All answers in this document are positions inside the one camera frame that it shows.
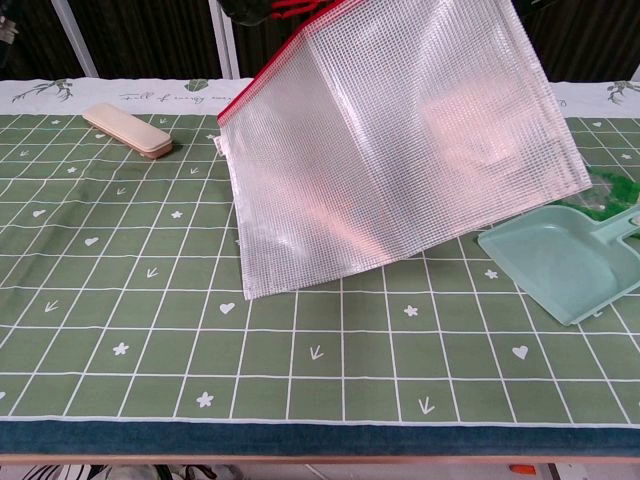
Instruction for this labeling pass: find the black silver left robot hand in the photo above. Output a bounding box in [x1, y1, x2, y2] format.
[219, 0, 281, 25]

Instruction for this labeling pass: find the clear mesh zipper pouch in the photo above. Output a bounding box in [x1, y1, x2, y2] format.
[216, 0, 594, 301]

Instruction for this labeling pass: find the cream oblong pencil case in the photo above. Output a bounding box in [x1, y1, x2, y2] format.
[82, 102, 175, 162]

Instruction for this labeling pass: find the teal plastic dustpan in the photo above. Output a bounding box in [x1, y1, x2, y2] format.
[477, 204, 640, 329]

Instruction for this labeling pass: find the green grid tablecloth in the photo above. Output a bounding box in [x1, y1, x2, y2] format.
[0, 77, 640, 427]

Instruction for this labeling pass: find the white aluminium partition post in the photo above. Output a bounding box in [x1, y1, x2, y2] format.
[49, 0, 100, 79]
[207, 0, 240, 79]

